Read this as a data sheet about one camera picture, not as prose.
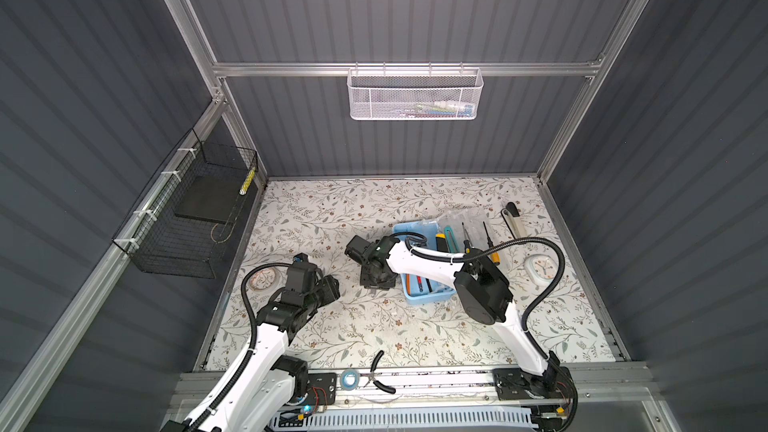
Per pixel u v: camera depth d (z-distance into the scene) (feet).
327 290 2.42
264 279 3.06
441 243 3.02
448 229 3.07
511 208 3.45
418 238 2.79
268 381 1.96
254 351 1.63
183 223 2.37
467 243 2.90
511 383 2.38
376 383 2.46
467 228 3.04
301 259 2.46
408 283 3.02
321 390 2.38
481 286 1.90
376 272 2.39
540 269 3.02
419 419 2.53
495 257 2.77
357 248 2.44
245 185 2.65
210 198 2.63
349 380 2.46
